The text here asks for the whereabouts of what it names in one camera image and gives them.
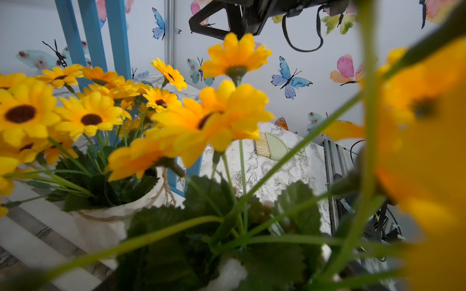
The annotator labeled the blue white slatted shelf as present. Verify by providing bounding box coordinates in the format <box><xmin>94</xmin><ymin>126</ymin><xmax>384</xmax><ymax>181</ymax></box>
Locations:
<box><xmin>0</xmin><ymin>0</ymin><xmax>205</xmax><ymax>291</ymax></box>

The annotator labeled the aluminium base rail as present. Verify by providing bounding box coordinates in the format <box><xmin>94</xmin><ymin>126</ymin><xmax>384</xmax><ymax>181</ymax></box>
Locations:
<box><xmin>322</xmin><ymin>139</ymin><xmax>404</xmax><ymax>291</ymax></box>

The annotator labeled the green hand brush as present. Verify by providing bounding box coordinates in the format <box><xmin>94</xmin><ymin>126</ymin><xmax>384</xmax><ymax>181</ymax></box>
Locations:
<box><xmin>254</xmin><ymin>131</ymin><xmax>292</xmax><ymax>161</ymax></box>

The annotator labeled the sunflower pot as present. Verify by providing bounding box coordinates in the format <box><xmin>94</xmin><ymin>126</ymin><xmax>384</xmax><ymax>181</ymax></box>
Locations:
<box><xmin>1</xmin><ymin>1</ymin><xmax>466</xmax><ymax>291</ymax></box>
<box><xmin>1</xmin><ymin>73</ymin><xmax>61</xmax><ymax>200</ymax></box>
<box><xmin>36</xmin><ymin>56</ymin><xmax>188</xmax><ymax>270</ymax></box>

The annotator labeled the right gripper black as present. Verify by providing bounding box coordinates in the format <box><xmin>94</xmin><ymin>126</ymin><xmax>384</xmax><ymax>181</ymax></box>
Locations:
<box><xmin>188</xmin><ymin>0</ymin><xmax>328</xmax><ymax>41</ymax></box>

